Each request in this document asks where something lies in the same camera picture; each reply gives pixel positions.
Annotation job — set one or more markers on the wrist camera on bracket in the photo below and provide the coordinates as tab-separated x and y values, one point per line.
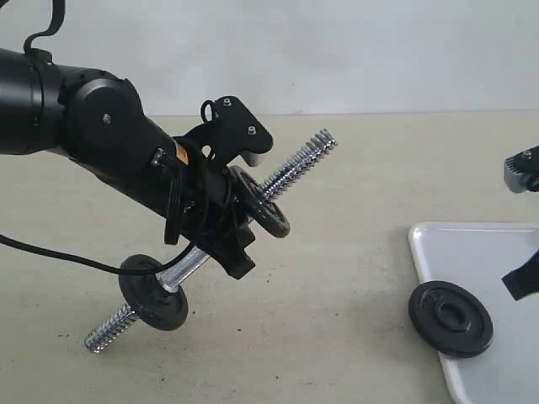
521	171
231	130

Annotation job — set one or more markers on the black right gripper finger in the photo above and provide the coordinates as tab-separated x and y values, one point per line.
523	281

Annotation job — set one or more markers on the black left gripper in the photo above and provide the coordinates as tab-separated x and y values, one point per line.
200	203

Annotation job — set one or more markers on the black weight plate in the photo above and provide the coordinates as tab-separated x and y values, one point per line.
153	304
450	319

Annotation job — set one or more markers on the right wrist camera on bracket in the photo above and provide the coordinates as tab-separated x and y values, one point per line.
521	171

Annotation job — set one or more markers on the chrome threaded dumbbell bar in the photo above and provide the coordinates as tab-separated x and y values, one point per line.
275	185

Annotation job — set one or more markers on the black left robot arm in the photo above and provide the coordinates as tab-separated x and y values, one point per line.
96	120

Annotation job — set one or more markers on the white rectangular tray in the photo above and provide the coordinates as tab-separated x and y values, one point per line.
476	256

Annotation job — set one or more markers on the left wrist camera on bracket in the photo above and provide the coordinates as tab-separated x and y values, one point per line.
231	130

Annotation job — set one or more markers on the black weight plate far end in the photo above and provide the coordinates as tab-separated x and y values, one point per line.
264	211

